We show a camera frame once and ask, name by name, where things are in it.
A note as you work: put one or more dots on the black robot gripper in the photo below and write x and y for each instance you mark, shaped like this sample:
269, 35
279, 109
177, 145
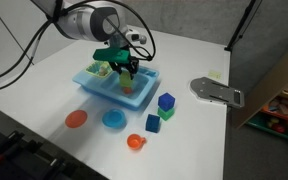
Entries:
125, 62

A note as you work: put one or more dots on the light blue toy sink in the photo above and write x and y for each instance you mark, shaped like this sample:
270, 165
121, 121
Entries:
94, 85

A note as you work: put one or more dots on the dark blue building block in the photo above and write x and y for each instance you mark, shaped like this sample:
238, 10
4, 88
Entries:
166, 101

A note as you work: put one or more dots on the medium blue building block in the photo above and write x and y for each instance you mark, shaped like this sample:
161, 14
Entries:
153, 123

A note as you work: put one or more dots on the small orange toy cup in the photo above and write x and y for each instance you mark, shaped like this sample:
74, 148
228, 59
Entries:
127, 90

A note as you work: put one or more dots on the white toy dish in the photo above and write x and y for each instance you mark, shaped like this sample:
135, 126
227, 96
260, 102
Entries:
102, 70

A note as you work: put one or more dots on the yellow-green items in rack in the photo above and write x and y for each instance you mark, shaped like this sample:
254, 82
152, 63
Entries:
95, 69

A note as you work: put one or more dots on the grey toy faucet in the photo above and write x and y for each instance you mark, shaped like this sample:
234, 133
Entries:
143, 39

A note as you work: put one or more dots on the blue toy bowl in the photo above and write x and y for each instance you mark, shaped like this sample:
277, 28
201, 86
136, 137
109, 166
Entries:
114, 118

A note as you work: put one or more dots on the orange toy plate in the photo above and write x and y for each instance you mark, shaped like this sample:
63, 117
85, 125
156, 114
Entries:
76, 118

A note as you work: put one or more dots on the yellow sticky note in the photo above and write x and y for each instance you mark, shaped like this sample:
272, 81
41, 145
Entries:
215, 74

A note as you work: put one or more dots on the grey metal mounting plate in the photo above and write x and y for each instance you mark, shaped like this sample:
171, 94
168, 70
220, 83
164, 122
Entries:
217, 91

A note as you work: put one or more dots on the black tripod pole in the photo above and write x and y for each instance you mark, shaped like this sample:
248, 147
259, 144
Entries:
240, 28

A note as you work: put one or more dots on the wooden toy shelf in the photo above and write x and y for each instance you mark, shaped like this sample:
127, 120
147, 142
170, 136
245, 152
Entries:
270, 86

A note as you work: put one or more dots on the green shelf bin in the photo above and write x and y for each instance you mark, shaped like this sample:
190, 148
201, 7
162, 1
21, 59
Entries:
272, 128

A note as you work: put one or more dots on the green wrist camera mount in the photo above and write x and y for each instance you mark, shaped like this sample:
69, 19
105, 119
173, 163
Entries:
109, 54

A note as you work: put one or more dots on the black camera rig hardware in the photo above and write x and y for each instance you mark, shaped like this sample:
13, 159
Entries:
20, 156

